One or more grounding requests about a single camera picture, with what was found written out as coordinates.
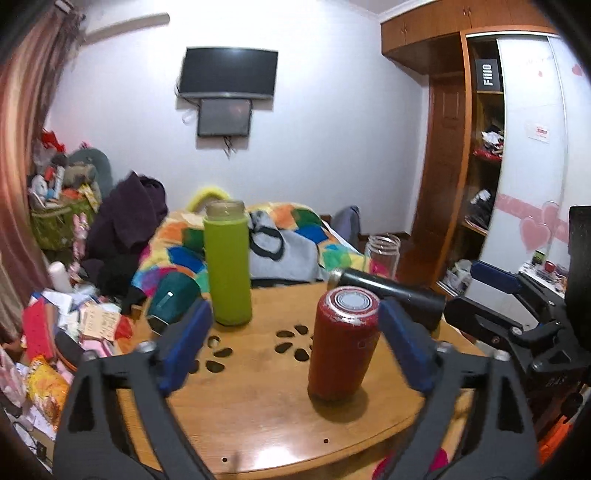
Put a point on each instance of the yellow fluffy band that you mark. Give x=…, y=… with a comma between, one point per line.
x=203, y=194

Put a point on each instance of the striped curtain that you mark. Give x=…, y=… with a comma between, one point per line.
x=23, y=152

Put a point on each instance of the yellow snack packet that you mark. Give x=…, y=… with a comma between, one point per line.
x=46, y=387

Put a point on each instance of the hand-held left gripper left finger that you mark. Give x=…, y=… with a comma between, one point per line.
x=183, y=347

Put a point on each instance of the grey blue cloth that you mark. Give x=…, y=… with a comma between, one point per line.
x=346, y=226

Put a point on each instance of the red cup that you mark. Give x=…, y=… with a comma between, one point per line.
x=341, y=344

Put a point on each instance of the green patterned bag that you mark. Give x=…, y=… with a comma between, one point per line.
x=57, y=226

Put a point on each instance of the red cloth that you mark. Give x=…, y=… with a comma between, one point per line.
x=38, y=330

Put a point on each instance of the dark purple clothing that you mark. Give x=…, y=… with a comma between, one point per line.
x=122, y=217

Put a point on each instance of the green sleeved cup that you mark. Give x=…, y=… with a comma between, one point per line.
x=228, y=272

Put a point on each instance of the black box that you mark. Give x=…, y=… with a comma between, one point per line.
x=487, y=74

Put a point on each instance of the grey plush toy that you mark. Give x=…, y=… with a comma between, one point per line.
x=90, y=164

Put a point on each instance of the colourful patchwork blanket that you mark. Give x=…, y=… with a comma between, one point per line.
x=184, y=242

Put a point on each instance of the clear glass jar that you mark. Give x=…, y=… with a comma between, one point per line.
x=382, y=256

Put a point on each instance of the black cup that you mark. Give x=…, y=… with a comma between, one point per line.
x=397, y=290

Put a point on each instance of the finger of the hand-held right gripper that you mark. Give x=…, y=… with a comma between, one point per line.
x=480, y=323
x=495, y=277

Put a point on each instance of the white plastic bottle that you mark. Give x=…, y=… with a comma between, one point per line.
x=61, y=277

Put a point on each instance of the dark green cup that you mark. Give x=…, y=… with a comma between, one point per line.
x=173, y=300

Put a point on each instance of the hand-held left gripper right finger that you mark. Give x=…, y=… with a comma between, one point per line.
x=407, y=344

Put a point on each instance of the wooden wardrobe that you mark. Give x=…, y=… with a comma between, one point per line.
x=438, y=152

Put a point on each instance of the small wall monitor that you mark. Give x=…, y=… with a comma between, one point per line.
x=225, y=117

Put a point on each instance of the pink cloth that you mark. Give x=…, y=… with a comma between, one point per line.
x=411, y=464

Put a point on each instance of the white sliding wardrobe door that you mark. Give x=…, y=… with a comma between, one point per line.
x=535, y=152

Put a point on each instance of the wall television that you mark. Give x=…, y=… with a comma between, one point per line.
x=228, y=71

